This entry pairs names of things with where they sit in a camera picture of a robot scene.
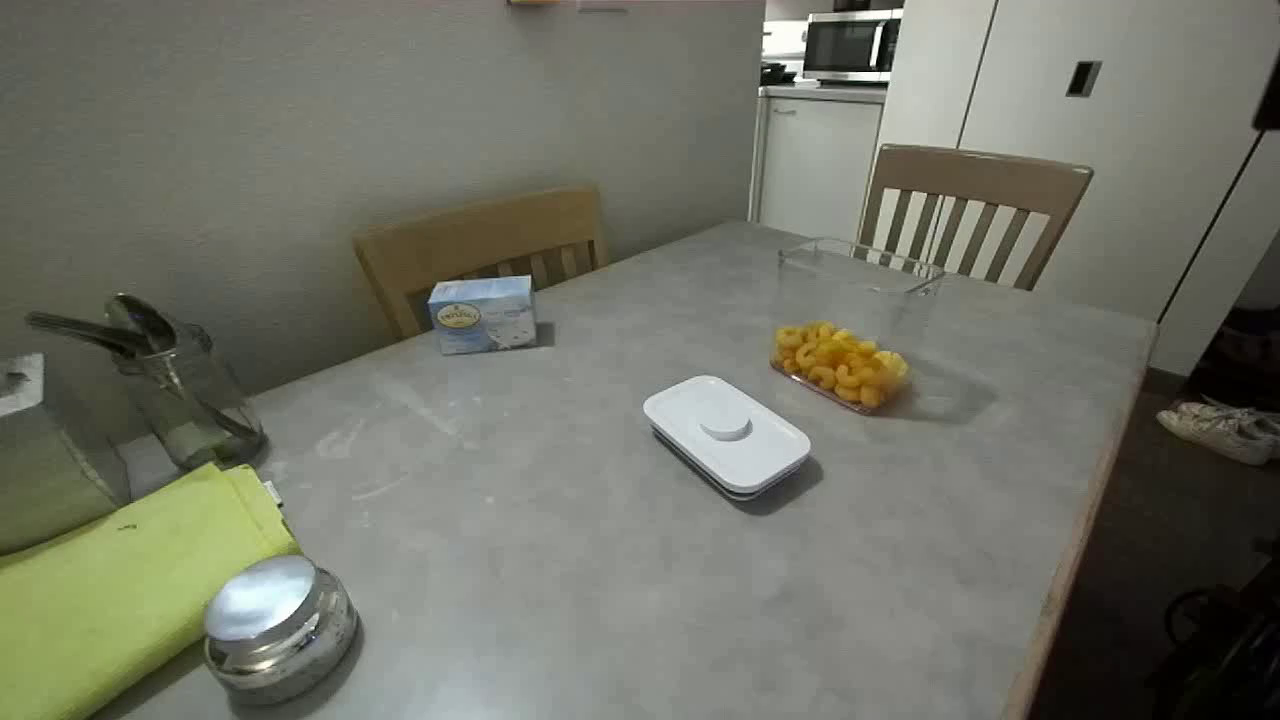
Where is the white rectangular container lid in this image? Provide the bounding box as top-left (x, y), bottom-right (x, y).
top-left (639, 370), bottom-right (815, 509)

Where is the light blue cardboard box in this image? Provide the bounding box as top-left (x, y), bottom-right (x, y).
top-left (424, 272), bottom-right (540, 358)

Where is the wooden slat-back chair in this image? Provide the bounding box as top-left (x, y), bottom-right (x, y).
top-left (351, 185), bottom-right (613, 343)
top-left (856, 141), bottom-right (1101, 295)

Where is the clear plastic food container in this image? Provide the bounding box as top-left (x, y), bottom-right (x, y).
top-left (773, 236), bottom-right (948, 421)

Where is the microwave oven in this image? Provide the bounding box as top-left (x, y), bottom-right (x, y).
top-left (800, 6), bottom-right (909, 86)

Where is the round silver metal dish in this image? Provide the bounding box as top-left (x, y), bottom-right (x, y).
top-left (202, 552), bottom-right (364, 707)

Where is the glass utensil holder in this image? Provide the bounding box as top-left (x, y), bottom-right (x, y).
top-left (109, 321), bottom-right (273, 473)

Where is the metal spoon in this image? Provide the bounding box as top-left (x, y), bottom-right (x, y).
top-left (109, 293), bottom-right (183, 354)

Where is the lime green folded cloth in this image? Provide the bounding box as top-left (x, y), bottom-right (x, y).
top-left (0, 458), bottom-right (300, 720)

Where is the white shoe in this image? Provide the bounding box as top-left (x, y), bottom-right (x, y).
top-left (1158, 395), bottom-right (1280, 466)

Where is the dark bag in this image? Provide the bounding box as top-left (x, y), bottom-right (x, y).
top-left (1192, 299), bottom-right (1280, 405)

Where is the grey square box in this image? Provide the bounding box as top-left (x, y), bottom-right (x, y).
top-left (0, 353), bottom-right (131, 557)

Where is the dark metal utensil handle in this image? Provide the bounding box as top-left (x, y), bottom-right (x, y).
top-left (30, 308), bottom-right (152, 358)

